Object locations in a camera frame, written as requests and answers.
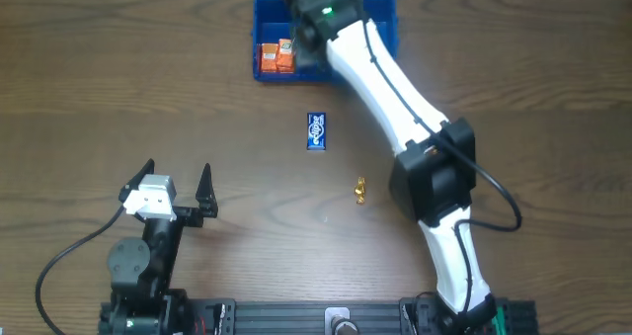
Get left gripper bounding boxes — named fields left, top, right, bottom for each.
left=118, top=158, right=219, bottom=229

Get orange candy box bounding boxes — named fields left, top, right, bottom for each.
left=276, top=38, right=296, bottom=74
left=260, top=42, right=279, bottom=74

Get blue candy pack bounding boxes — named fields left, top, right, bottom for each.
left=306, top=112, right=328, bottom=151

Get blue tray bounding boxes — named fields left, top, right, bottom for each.
left=252, top=0, right=399, bottom=83

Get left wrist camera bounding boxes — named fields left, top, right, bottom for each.
left=121, top=173, right=178, bottom=222

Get black cable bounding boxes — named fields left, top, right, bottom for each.
left=35, top=204, right=127, bottom=335
left=429, top=131, right=523, bottom=321

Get mounting rail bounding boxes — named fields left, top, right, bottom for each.
left=98, top=297, right=539, bottom=335

